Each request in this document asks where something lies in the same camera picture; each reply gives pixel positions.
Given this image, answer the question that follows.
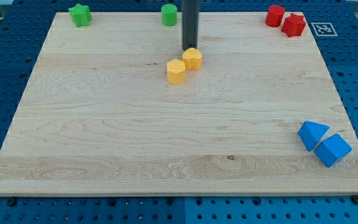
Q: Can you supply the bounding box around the green cylinder block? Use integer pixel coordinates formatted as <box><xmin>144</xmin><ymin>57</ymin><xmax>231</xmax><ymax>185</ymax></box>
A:
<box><xmin>161</xmin><ymin>4</ymin><xmax>178</xmax><ymax>26</ymax></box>

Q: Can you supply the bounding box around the yellow hexagon block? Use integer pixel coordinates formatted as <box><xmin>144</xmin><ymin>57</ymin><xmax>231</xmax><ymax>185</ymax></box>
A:
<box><xmin>167</xmin><ymin>59</ymin><xmax>186</xmax><ymax>85</ymax></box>

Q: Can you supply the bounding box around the red star block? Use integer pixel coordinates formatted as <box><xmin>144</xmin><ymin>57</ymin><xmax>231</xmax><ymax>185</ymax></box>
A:
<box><xmin>281</xmin><ymin>13</ymin><xmax>306</xmax><ymax>37</ymax></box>

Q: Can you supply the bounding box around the light wooden board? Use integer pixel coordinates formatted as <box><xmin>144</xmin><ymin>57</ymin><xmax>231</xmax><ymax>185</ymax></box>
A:
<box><xmin>0</xmin><ymin>12</ymin><xmax>358</xmax><ymax>197</ymax></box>

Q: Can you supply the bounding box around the blue cube block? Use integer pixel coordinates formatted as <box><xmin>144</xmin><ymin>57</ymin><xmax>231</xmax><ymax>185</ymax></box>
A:
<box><xmin>314</xmin><ymin>134</ymin><xmax>352</xmax><ymax>167</ymax></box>

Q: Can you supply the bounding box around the black bolt right front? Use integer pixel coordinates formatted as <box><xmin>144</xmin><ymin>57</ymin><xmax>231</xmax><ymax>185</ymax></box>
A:
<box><xmin>351</xmin><ymin>195</ymin><xmax>358</xmax><ymax>205</ymax></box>

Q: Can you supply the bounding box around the white fiducial marker tag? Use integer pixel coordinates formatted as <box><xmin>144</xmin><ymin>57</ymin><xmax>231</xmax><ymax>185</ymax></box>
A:
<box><xmin>311</xmin><ymin>22</ymin><xmax>337</xmax><ymax>37</ymax></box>

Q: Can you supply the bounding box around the yellow heart block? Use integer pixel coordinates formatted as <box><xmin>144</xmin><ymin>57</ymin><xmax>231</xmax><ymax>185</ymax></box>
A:
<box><xmin>182</xmin><ymin>48</ymin><xmax>203</xmax><ymax>70</ymax></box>

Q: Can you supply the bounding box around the green star block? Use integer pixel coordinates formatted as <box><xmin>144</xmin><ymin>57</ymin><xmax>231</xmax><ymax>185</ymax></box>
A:
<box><xmin>68</xmin><ymin>3</ymin><xmax>92</xmax><ymax>27</ymax></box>

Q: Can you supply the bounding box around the blue triangle block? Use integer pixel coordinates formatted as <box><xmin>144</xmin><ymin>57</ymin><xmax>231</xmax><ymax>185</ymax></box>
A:
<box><xmin>298</xmin><ymin>121</ymin><xmax>329</xmax><ymax>151</ymax></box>

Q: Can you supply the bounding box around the black cylindrical robot arm rod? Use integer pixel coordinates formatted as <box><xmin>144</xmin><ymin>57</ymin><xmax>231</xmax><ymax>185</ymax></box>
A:
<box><xmin>181</xmin><ymin>0</ymin><xmax>200</xmax><ymax>51</ymax></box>

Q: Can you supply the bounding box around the red cylinder block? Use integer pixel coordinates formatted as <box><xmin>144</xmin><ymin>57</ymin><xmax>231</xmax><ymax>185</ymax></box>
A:
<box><xmin>265</xmin><ymin>5</ymin><xmax>285</xmax><ymax>27</ymax></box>

